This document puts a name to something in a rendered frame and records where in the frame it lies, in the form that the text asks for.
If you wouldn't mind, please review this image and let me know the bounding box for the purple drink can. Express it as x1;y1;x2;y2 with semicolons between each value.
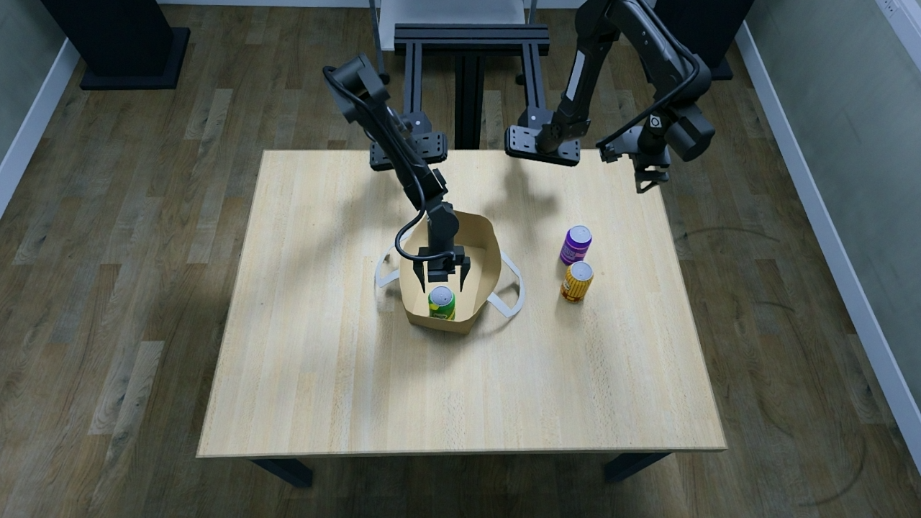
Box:
560;225;592;266

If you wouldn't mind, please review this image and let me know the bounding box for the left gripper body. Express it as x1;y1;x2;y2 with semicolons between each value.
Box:
603;124;671;180

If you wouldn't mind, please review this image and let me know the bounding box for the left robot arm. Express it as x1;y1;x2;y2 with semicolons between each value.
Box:
509;0;715;162

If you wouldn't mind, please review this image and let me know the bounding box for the tan bag floor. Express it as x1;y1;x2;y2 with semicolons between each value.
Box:
412;245;486;322

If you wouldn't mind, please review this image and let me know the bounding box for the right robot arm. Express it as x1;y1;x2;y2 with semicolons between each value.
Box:
323;51;459;239

